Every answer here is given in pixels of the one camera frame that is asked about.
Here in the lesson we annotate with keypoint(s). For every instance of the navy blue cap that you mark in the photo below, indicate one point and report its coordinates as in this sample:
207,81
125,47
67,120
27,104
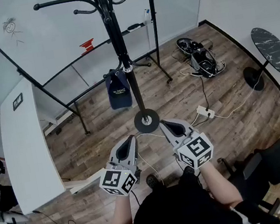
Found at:
119,96

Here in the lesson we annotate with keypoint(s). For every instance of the person's left forearm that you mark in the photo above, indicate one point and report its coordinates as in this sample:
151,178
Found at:
119,218

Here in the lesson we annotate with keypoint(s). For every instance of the whiteboard eraser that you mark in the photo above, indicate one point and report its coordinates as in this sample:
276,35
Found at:
134,27

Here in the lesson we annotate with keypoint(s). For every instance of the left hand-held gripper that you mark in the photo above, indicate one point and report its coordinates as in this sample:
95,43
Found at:
117,181

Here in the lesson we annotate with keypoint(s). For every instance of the person's left black clog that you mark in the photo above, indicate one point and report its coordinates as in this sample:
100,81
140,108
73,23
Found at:
152,181

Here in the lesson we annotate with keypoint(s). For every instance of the person's right black clog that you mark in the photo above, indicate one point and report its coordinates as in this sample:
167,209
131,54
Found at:
189,171

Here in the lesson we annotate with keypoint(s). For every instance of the round black marble table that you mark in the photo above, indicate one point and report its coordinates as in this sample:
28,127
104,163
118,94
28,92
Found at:
270,49

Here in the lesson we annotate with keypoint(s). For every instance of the white desk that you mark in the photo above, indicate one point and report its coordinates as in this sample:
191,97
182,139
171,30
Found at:
27,154

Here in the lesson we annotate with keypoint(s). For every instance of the black metal coat rack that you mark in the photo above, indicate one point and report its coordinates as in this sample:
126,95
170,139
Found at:
114,33

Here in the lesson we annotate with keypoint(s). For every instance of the open black equipment case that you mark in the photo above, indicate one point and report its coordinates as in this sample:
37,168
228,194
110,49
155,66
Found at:
203,63

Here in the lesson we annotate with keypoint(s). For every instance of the person's black clog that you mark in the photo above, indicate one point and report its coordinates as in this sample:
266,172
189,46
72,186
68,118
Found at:
152,181
189,171

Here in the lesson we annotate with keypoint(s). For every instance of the person's black clothing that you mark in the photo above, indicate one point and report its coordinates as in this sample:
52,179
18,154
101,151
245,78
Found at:
178,214

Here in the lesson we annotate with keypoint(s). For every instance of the whiteboard on black stand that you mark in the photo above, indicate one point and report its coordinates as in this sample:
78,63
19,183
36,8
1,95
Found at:
58,37

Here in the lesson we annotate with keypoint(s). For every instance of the white marker pen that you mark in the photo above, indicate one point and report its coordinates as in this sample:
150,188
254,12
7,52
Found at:
147,15

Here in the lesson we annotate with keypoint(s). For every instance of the person's right forearm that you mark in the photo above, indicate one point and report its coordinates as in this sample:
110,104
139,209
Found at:
218,183

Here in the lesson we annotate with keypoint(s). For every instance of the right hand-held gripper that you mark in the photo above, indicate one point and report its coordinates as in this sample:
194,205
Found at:
196,152

